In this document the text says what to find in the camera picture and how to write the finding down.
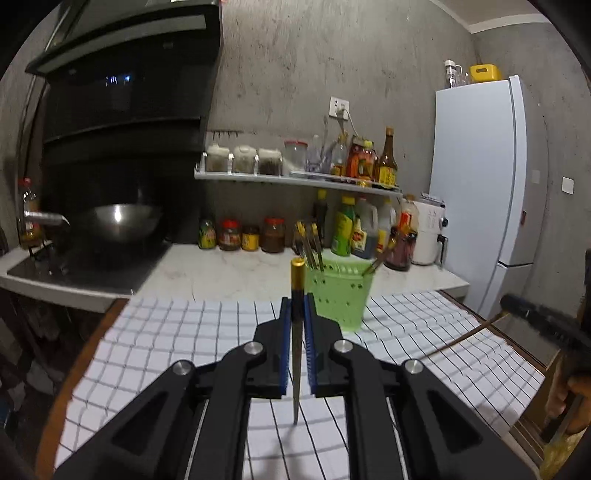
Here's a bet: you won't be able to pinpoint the red-lid clear jar on shelf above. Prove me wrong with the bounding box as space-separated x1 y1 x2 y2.
283 140 308 176

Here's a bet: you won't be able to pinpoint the yellow-label small jar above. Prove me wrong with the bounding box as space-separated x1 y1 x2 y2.
242 225 260 252

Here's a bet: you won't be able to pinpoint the brown sauce jar red lid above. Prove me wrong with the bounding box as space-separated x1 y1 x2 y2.
260 217 286 254

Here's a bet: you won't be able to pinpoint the white checkered tablecloth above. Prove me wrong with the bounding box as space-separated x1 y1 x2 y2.
56 291 544 479

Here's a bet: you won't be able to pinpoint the steel wok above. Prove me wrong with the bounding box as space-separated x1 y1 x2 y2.
81 204 159 244

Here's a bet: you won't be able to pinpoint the oil bottle beside stove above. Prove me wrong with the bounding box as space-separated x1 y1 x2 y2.
18 177 44 250

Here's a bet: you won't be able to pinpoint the spice jar right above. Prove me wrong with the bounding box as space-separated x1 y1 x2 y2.
257 148 283 176

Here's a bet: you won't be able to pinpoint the person's right hand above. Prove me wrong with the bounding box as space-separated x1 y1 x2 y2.
545 353 590 435

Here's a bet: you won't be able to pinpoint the dark soy sauce bottle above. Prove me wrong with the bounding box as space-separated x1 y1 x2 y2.
311 189 328 247

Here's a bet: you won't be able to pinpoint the red chili sauce jar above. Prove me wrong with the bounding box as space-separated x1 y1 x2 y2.
217 219 242 251

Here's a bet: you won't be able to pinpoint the white wall shelf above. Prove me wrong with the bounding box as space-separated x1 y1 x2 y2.
193 153 403 197

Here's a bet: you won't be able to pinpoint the large dark sauce jug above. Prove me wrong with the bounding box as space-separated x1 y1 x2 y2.
351 197 378 259

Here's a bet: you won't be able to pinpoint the gold-tipped chopstick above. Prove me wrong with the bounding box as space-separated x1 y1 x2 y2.
290 257 305 425

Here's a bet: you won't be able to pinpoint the spice jar middle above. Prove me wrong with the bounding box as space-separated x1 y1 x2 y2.
232 145 257 174

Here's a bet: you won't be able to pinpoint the white wall socket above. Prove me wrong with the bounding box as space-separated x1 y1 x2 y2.
329 97 349 121

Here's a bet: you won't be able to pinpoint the black stove top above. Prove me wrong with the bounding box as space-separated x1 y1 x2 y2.
8 242 170 295

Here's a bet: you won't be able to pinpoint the chopsticks in holder left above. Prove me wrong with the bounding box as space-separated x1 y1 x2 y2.
294 221 325 271

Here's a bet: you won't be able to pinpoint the spice jar left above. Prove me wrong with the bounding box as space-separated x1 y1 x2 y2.
205 143 230 173

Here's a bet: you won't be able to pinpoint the white refrigerator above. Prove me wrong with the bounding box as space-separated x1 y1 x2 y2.
429 76 535 318

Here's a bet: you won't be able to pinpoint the dark vinegar bottle on shelf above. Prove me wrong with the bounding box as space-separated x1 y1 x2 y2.
374 127 398 189

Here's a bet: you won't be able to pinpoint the yellow box on fridge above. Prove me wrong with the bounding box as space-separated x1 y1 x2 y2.
469 64 504 83

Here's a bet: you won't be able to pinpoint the chopsticks in holder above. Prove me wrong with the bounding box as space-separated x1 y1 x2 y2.
294 221 325 271
362 237 397 276

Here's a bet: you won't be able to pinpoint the green-label small jar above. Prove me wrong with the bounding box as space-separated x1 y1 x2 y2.
198 219 216 250

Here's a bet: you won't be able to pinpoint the white light switch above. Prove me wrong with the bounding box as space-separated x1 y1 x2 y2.
561 177 575 195

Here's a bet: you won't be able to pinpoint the red-label dark bottle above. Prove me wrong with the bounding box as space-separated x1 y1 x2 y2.
385 194 419 271

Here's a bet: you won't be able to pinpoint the green bottle yellow cap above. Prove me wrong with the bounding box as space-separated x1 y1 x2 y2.
331 196 356 257

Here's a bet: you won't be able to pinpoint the black range hood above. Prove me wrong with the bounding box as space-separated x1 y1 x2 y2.
26 1 223 151

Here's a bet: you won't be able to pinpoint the chopsticks in holder right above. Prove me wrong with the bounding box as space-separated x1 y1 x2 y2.
362 237 397 276

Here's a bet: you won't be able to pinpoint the spice jar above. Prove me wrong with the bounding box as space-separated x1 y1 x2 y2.
257 148 283 176
205 143 230 173
232 145 257 174

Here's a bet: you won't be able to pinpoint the white air fryer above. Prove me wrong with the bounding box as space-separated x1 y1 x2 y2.
412 200 448 266

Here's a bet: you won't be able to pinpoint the clear blender jug on fridge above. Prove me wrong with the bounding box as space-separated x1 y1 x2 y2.
444 59 464 88

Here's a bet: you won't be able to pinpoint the orange oil bottle on shelf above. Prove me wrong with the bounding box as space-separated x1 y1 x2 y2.
346 135 376 181

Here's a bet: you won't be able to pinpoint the green plastic utensil holder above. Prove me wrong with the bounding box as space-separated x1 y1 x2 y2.
304 259 374 331

